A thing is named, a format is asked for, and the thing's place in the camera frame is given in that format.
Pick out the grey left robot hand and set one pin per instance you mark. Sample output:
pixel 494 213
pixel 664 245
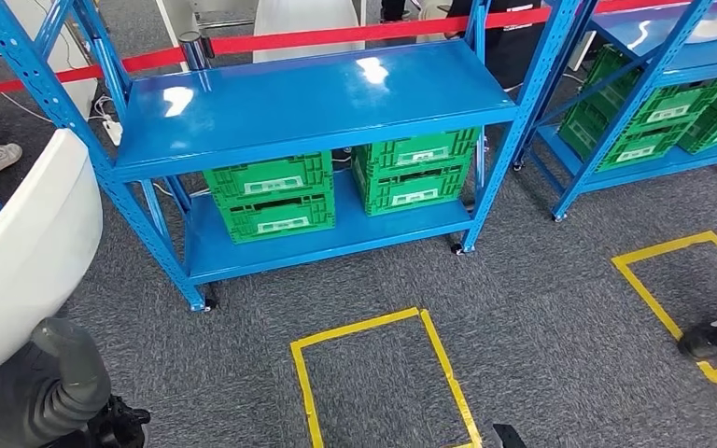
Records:
pixel 71 352

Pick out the white curved plastic part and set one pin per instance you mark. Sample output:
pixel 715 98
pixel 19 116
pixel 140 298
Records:
pixel 24 247

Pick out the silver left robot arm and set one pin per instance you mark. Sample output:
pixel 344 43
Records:
pixel 0 402

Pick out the white power strip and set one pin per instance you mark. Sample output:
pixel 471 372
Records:
pixel 112 131

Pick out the white panel board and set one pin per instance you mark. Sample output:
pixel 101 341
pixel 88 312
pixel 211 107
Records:
pixel 83 93

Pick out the white table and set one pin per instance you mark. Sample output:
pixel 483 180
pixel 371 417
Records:
pixel 167 15

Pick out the red barrier tape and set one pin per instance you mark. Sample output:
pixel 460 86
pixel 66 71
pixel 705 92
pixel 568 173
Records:
pixel 303 38

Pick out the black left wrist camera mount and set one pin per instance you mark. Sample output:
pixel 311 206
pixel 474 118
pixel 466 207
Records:
pixel 117 426

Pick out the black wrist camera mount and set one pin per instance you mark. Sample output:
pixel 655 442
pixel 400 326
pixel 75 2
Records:
pixel 117 426
pixel 507 436

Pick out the black barrier post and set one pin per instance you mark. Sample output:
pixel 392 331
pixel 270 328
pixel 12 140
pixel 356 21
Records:
pixel 194 52

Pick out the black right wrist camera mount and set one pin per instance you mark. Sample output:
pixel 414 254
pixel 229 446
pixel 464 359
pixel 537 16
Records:
pixel 507 436

